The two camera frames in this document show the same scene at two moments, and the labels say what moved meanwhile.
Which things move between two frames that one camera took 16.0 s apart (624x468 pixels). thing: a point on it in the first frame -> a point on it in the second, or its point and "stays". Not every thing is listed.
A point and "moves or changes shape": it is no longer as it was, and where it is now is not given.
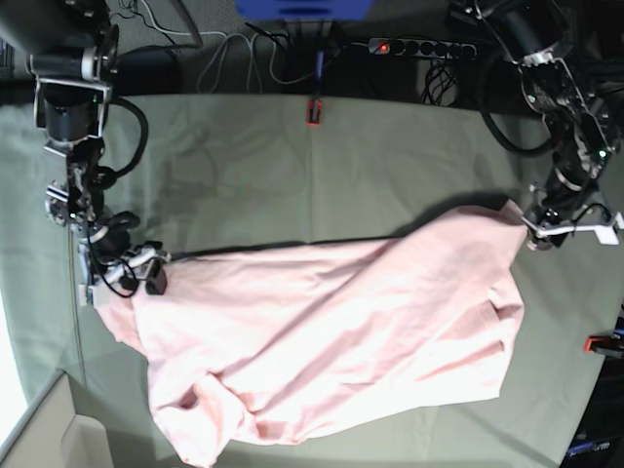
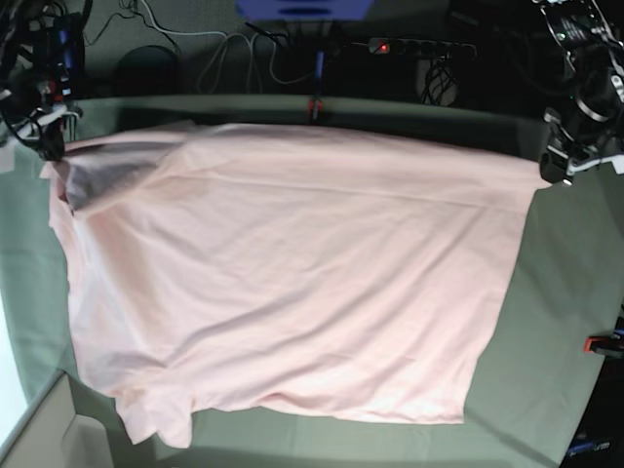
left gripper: [141, 266] -> [43, 131]
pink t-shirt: [254, 345] moves or changes shape
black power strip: [421, 47] stays
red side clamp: [604, 345] stays
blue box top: [304, 10] stays
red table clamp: [313, 115] stays
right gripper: [551, 229] -> [568, 153]
